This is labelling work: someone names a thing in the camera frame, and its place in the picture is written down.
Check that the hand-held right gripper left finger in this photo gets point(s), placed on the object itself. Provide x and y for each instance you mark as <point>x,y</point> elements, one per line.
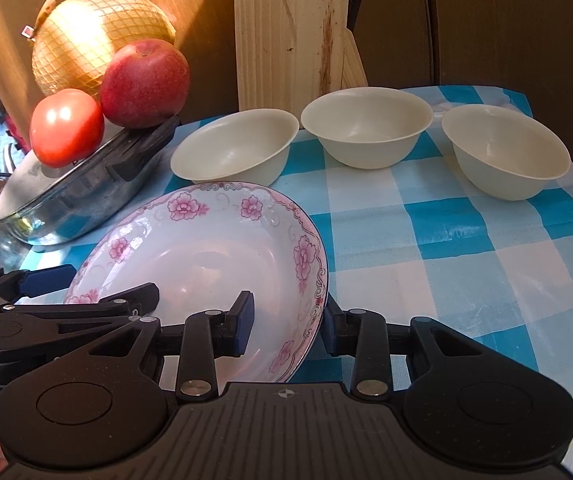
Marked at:
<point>244,322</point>

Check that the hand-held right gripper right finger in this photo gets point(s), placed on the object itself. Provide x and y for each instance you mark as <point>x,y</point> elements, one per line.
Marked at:
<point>333,332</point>

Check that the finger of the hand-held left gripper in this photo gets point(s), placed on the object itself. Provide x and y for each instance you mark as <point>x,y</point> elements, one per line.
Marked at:
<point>131,300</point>
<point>51,280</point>

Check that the pink floral white plate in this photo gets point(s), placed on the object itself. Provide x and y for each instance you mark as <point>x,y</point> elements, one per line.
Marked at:
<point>201,270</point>

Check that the cream bowl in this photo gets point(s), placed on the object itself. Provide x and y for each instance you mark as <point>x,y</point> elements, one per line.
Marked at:
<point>366,125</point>
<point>236,145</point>
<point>506,155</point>

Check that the stainless steel pan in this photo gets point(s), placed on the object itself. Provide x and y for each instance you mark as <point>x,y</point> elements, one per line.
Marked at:
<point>81,210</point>

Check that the steel pan lid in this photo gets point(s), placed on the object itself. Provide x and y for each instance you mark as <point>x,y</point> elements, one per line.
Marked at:
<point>41,182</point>

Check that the blue white checked tablecloth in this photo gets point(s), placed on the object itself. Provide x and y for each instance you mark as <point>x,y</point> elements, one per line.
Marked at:
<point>416,240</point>

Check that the red tomato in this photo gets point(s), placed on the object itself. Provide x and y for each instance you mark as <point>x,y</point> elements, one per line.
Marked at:
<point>66,127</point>

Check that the red apple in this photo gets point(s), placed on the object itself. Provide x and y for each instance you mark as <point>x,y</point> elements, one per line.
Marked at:
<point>144,82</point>

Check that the pomelo in yellow net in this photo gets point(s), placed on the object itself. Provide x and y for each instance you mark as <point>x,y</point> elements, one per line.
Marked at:
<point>81,35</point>

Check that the wooden knife block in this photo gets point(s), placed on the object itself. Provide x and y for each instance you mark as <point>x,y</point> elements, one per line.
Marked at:
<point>286,35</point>

